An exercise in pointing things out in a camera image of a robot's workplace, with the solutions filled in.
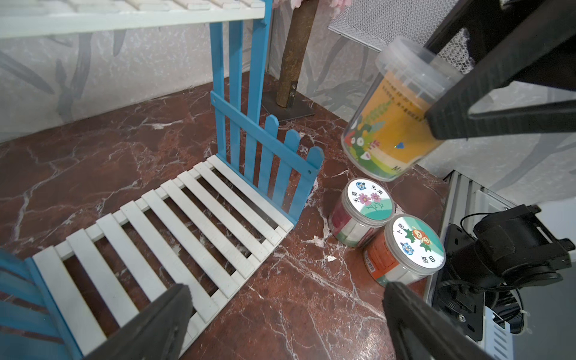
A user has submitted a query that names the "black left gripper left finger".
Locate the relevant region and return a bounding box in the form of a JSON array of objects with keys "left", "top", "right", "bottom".
[{"left": 86, "top": 284, "right": 193, "bottom": 359}]

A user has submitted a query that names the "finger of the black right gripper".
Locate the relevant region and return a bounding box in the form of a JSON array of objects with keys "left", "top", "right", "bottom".
[
  {"left": 426, "top": 0, "right": 575, "bottom": 140},
  {"left": 424, "top": 0, "right": 503, "bottom": 56}
]

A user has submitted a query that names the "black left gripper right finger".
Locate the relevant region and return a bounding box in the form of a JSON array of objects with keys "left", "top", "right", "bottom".
[{"left": 382, "top": 282, "right": 491, "bottom": 359}]

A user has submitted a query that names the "blue and white wooden shelf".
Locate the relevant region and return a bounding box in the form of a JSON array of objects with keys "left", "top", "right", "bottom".
[{"left": 1, "top": 1, "right": 324, "bottom": 359}]

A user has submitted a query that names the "flower label jar right front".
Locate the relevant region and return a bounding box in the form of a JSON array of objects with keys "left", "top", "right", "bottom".
[{"left": 363, "top": 214, "right": 446, "bottom": 287}]

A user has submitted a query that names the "flower label jar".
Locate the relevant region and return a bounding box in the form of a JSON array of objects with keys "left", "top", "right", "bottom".
[
  {"left": 328, "top": 178, "right": 396, "bottom": 248},
  {"left": 363, "top": 214, "right": 446, "bottom": 287}
]

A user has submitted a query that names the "flower label jar right rear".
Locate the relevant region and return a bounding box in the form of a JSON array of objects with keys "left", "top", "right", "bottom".
[{"left": 328, "top": 178, "right": 396, "bottom": 248}]

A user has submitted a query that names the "pink blossom artificial tree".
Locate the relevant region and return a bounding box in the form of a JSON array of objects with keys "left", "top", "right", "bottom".
[{"left": 262, "top": 0, "right": 352, "bottom": 123}]

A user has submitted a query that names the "aluminium front rail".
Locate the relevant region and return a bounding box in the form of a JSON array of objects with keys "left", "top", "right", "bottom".
[{"left": 424, "top": 170, "right": 514, "bottom": 359}]

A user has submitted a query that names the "white wire mesh basket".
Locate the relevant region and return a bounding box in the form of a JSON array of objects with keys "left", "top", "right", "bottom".
[{"left": 328, "top": 0, "right": 457, "bottom": 54}]

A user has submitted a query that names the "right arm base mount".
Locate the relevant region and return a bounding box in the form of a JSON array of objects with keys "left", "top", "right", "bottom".
[{"left": 432, "top": 205, "right": 575, "bottom": 342}]

